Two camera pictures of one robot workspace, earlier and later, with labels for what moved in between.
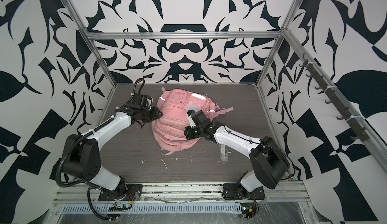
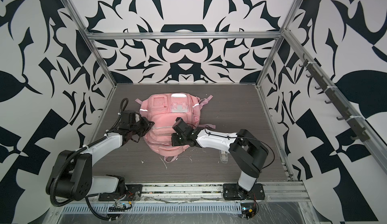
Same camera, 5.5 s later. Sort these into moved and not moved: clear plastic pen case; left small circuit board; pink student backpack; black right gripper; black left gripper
Moved: black right gripper; pink student backpack; black left gripper
Not moved: clear plastic pen case; left small circuit board
